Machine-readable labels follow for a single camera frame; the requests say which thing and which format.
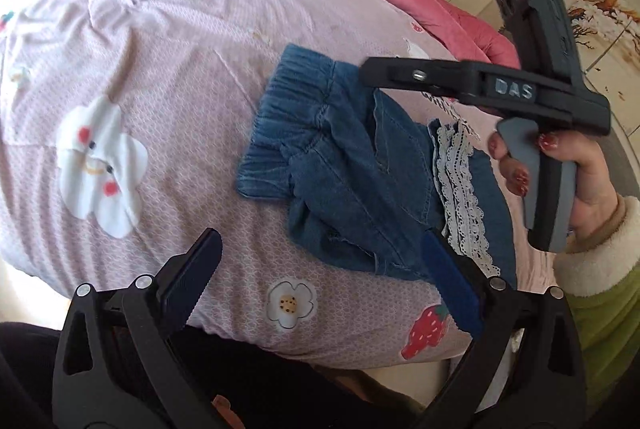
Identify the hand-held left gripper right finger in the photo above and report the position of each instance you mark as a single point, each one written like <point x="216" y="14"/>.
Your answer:
<point x="450" y="285"/>

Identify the person's dark trousers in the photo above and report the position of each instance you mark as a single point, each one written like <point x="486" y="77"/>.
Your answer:
<point x="250" y="384"/>

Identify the blue denim pants lace trim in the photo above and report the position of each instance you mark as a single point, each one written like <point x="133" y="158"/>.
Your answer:
<point x="350" y="169"/>

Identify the person's right forearm green sleeve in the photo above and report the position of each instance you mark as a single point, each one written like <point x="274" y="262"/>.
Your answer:
<point x="610" y="284"/>

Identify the person's right hand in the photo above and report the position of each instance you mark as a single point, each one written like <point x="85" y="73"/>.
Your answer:
<point x="595" y="179"/>

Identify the floral wall picture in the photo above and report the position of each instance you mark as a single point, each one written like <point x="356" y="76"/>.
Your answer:
<point x="607" y="19"/>

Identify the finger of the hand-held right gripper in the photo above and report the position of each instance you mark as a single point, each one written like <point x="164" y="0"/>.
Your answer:
<point x="415" y="76"/>

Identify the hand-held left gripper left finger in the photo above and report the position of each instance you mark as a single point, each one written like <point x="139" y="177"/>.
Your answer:
<point x="192" y="270"/>

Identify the pink strawberry print bed sheet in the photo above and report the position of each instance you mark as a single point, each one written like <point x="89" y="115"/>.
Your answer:
<point x="150" y="109"/>

